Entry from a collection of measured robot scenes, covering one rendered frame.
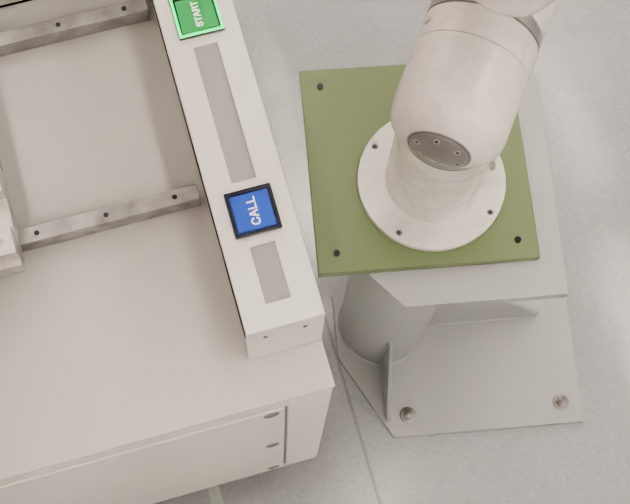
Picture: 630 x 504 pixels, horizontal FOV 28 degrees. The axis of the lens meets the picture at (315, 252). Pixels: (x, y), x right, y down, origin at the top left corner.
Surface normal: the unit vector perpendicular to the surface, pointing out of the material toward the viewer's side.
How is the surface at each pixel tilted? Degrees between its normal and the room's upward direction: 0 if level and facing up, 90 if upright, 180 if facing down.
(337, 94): 3
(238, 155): 0
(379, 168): 3
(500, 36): 19
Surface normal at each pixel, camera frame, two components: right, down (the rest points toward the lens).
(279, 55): 0.03, -0.28
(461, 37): -0.22, -0.40
